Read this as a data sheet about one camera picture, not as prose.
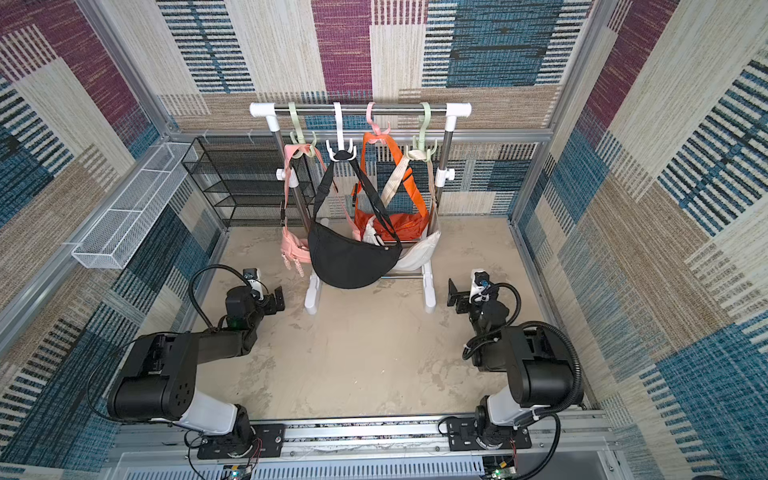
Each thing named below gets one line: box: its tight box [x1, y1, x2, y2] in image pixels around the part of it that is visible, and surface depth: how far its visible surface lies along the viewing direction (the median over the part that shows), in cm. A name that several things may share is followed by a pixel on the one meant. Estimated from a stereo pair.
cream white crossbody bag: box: [378, 151, 441, 272], surface depth 85 cm
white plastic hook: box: [326, 102, 357, 162], surface depth 70 cm
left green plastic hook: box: [288, 102, 317, 159], surface depth 71 cm
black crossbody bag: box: [308, 150, 403, 289], surface depth 91 cm
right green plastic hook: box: [406, 102, 438, 162], surface depth 71 cm
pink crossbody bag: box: [281, 144, 327, 277], surface depth 87 cm
